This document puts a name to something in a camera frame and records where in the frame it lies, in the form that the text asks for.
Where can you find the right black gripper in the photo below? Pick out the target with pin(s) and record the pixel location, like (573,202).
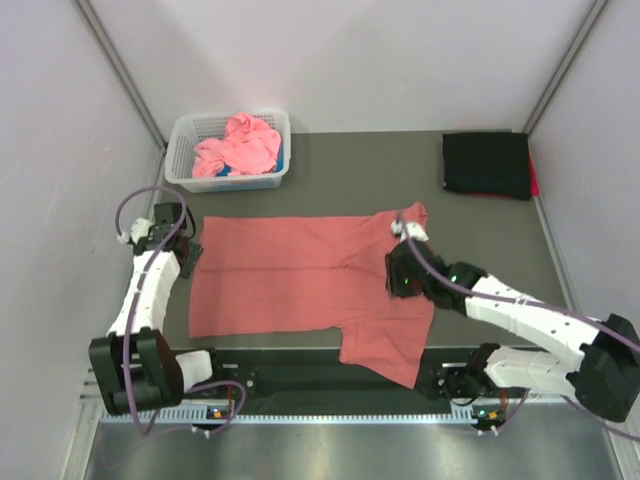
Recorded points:
(394,283)

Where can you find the white plastic basket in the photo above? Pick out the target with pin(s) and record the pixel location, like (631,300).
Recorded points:
(189,130)

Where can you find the slotted grey cable duct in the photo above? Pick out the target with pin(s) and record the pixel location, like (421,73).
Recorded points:
(203,414)

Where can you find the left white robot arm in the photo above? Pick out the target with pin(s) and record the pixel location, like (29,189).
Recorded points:
(133,362)

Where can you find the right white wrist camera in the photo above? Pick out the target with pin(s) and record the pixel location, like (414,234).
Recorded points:
(411,229)

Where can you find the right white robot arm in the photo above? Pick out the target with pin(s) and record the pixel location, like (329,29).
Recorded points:
(593,361)

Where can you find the folded red t shirt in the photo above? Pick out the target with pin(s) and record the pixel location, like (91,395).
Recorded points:
(534,184)

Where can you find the pink t shirt in basket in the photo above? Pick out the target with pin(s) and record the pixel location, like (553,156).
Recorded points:
(239,125)

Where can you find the salmon pink t shirt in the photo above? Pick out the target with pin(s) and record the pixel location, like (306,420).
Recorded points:
(298,274)

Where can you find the folded black t shirt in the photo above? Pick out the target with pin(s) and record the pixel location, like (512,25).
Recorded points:
(487,163)

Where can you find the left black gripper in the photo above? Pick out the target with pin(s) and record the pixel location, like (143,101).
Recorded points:
(189,265)

